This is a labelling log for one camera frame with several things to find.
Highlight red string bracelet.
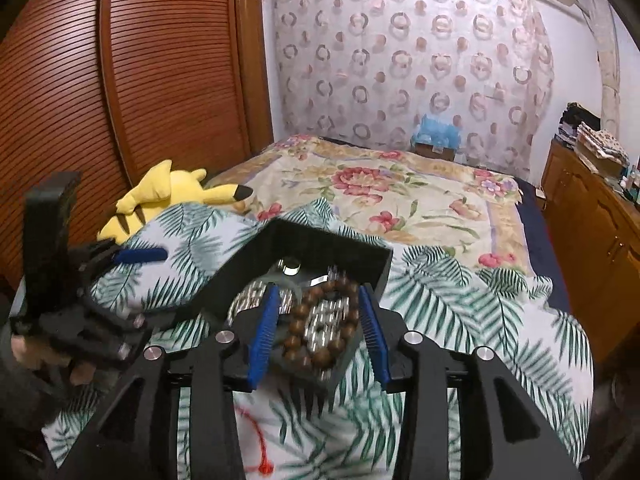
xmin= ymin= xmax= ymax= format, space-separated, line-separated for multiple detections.
xmin=234 ymin=404 xmax=277 ymax=478

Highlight brown wooden bead bracelet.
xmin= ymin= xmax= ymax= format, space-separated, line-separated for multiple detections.
xmin=282 ymin=277 xmax=362 ymax=369

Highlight white pearl necklace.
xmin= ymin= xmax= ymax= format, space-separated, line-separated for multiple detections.
xmin=226 ymin=278 xmax=352 ymax=356

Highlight black jewelry box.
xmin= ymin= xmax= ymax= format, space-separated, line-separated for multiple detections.
xmin=176 ymin=219 xmax=393 ymax=399

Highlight left hand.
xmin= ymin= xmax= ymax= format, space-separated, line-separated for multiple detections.
xmin=11 ymin=335 xmax=96 ymax=386

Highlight palm leaf print cloth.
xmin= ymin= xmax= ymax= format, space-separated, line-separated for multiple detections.
xmin=41 ymin=198 xmax=597 ymax=480

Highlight yellow Pikachu plush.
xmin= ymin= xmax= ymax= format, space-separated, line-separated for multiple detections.
xmin=96 ymin=159 xmax=254 ymax=245

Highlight dark blue mattress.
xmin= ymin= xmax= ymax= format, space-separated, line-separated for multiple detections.
xmin=515 ymin=178 xmax=570 ymax=313

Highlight wooden slatted wardrobe door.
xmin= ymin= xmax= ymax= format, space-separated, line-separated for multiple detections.
xmin=1 ymin=0 xmax=260 ymax=285

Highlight wooden sideboard cabinet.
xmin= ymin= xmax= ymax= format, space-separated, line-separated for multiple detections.
xmin=541 ymin=140 xmax=639 ymax=363

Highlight floral bed quilt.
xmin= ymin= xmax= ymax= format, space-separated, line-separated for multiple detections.
xmin=209 ymin=136 xmax=533 ymax=274

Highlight bottles on sideboard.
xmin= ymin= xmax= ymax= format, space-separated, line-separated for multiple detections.
xmin=620 ymin=164 xmax=640 ymax=208

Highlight blue plush toy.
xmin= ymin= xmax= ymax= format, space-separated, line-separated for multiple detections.
xmin=410 ymin=115 xmax=461 ymax=151

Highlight folded clothes pile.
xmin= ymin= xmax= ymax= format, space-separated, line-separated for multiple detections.
xmin=554 ymin=102 xmax=629 ymax=179

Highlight circle pattern curtain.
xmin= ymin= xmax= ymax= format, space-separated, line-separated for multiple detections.
xmin=272 ymin=0 xmax=554 ymax=179

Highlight beige side curtain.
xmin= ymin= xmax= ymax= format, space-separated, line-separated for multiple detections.
xmin=589 ymin=0 xmax=620 ymax=139

